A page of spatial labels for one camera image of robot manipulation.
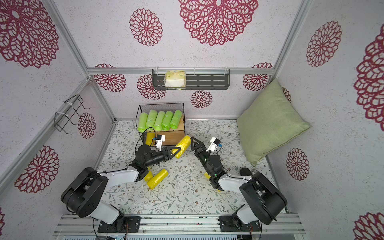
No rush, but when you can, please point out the pale green trash bag roll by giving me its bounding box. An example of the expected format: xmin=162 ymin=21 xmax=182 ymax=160
xmin=154 ymin=111 xmax=166 ymax=131

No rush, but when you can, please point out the green cushion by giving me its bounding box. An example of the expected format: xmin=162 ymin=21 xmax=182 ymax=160
xmin=237 ymin=80 xmax=311 ymax=165

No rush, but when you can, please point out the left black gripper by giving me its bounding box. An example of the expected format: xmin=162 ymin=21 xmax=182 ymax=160
xmin=145 ymin=145 xmax=181 ymax=168

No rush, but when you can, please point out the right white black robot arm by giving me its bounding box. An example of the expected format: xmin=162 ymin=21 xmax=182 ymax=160
xmin=191 ymin=137 xmax=288 ymax=229

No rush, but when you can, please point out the green trash bag roll top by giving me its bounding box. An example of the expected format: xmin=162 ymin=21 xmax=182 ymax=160
xmin=146 ymin=110 xmax=158 ymax=129

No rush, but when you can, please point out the black wire wall hook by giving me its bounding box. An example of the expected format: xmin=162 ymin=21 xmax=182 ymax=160
xmin=53 ymin=94 xmax=90 ymax=135

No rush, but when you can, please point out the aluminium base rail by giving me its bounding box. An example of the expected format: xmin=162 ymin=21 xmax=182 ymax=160
xmin=53 ymin=214 xmax=306 ymax=239

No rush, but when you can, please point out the grey wall metal rack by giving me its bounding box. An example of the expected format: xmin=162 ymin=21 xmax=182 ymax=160
xmin=152 ymin=68 xmax=231 ymax=90

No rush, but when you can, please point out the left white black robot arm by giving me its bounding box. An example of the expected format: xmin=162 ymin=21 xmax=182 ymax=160
xmin=61 ymin=145 xmax=181 ymax=230

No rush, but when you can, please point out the white sponge block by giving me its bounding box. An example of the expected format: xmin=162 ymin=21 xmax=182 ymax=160
xmin=164 ymin=71 xmax=187 ymax=88

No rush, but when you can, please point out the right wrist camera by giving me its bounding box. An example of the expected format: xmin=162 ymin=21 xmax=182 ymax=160
xmin=207 ymin=137 xmax=222 ymax=152

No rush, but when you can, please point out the black wire wooden shelf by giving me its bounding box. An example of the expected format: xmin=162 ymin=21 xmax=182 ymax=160
xmin=136 ymin=103 xmax=186 ymax=146

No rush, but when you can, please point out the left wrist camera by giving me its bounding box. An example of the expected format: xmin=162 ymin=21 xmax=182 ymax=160
xmin=154 ymin=134 xmax=166 ymax=152

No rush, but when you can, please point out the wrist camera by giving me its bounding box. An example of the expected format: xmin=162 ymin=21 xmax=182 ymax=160
xmin=207 ymin=137 xmax=222 ymax=152
xmin=154 ymin=134 xmax=166 ymax=152

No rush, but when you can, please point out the yellow trash bag roll diagonal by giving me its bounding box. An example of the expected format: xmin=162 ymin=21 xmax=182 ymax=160
xmin=147 ymin=169 xmax=169 ymax=190

